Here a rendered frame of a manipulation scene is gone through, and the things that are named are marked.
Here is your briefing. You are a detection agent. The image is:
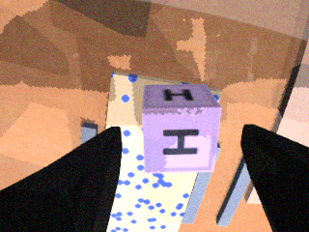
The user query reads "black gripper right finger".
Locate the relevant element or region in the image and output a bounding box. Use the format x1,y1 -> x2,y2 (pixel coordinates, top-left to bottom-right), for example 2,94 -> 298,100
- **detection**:
239,124 -> 309,232

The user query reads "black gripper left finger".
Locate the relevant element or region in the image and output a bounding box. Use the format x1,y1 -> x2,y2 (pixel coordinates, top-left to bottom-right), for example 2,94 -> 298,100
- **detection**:
0,125 -> 123,232

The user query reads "cream strip with blue dots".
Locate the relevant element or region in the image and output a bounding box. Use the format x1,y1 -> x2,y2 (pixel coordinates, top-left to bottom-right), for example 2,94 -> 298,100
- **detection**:
105,71 -> 198,232

